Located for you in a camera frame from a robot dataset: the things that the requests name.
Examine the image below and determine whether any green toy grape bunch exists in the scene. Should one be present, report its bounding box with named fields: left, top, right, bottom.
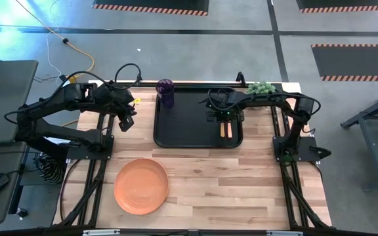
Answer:
left=246, top=81, right=277, bottom=96

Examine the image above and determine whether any black aluminium table frame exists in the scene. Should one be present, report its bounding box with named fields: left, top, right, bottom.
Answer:
left=52, top=80, right=333, bottom=236

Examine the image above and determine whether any white floor cable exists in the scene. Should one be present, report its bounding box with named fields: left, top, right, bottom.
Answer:
left=33, top=0, right=74, bottom=83

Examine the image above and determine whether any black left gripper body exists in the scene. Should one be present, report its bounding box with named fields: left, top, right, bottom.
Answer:
left=93, top=83, right=137, bottom=115

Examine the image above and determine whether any orange plastic plate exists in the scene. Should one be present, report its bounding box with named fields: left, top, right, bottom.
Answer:
left=113, top=158, right=170, bottom=216

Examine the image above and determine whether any yellow floor cable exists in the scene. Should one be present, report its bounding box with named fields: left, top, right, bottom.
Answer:
left=14, top=0, right=96, bottom=83

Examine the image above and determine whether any large grey desk top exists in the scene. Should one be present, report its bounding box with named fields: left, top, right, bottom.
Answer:
left=0, top=60, right=39, bottom=145

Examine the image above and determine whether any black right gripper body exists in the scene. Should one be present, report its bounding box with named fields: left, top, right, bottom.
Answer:
left=206, top=88, right=246, bottom=123

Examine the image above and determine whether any black plastic tray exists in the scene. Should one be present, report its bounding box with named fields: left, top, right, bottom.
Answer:
left=152, top=85, right=245, bottom=149

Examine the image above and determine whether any purple plastic cup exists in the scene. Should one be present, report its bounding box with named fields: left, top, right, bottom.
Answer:
left=155, top=78, right=176, bottom=109

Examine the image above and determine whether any black and white striped object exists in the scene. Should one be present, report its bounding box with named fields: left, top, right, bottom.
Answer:
left=34, top=153, right=66, bottom=184

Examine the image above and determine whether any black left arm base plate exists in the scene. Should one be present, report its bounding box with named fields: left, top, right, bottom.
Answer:
left=66, top=135, right=115, bottom=161

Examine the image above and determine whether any grey metal side table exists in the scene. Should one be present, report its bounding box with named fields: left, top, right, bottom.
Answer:
left=339, top=85, right=378, bottom=191

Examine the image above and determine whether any black hazard-striped floor mat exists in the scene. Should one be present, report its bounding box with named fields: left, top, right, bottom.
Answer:
left=295, top=0, right=378, bottom=14
left=92, top=0, right=209, bottom=16
left=310, top=43, right=378, bottom=82

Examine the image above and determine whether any silver metal edge bracket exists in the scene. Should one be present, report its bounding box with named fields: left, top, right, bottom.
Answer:
left=266, top=230, right=305, bottom=236
left=82, top=229, right=121, bottom=236

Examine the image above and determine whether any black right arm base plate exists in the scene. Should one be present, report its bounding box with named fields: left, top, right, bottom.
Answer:
left=272, top=136, right=321, bottom=163

